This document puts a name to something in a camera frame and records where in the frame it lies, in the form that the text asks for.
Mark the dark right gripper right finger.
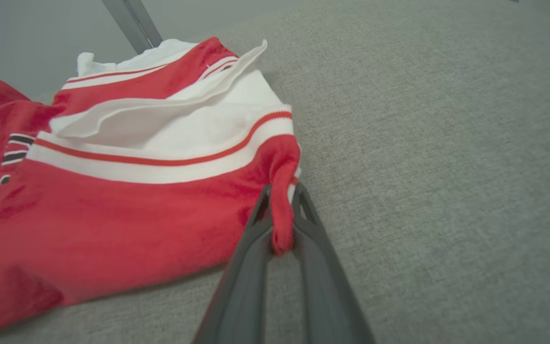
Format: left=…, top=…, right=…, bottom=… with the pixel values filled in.
left=292, top=182, right=376, bottom=344

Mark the grey metal upright post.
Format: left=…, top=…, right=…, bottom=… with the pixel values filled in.
left=102, top=0, right=164, bottom=54

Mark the red white striped shirt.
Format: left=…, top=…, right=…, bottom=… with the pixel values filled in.
left=0, top=36, right=302, bottom=341

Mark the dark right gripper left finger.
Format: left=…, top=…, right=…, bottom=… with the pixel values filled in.
left=193, top=184, right=275, bottom=344

